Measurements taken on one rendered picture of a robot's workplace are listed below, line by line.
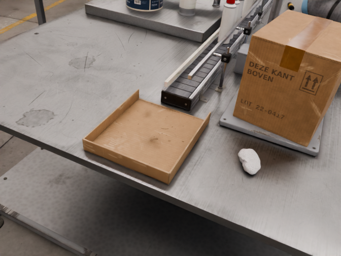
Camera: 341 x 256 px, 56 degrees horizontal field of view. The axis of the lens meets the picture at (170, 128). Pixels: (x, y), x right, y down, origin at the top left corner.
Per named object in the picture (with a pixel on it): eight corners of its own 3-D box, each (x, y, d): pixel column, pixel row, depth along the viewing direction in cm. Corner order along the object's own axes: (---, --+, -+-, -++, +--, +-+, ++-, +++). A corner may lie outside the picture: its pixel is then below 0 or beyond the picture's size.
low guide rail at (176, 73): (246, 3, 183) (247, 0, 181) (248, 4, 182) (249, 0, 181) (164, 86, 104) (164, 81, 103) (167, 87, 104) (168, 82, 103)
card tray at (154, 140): (138, 98, 109) (138, 88, 107) (209, 122, 102) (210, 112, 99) (83, 150, 87) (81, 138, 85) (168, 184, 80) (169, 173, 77)
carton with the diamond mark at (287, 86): (266, 80, 122) (287, 8, 105) (331, 103, 112) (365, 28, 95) (232, 116, 102) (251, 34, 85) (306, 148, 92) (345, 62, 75)
